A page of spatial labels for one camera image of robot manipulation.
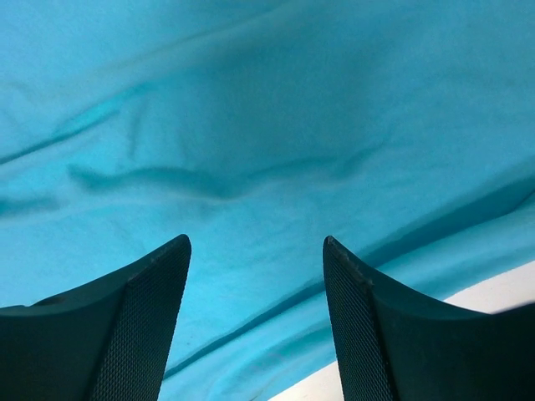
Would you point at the cyan t shirt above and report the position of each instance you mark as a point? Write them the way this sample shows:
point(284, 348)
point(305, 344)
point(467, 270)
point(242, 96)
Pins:
point(405, 129)

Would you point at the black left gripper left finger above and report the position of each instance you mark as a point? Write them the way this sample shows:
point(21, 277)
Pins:
point(108, 339)

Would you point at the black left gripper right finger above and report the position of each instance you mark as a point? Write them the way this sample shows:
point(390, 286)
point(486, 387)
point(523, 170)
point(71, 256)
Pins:
point(395, 343)

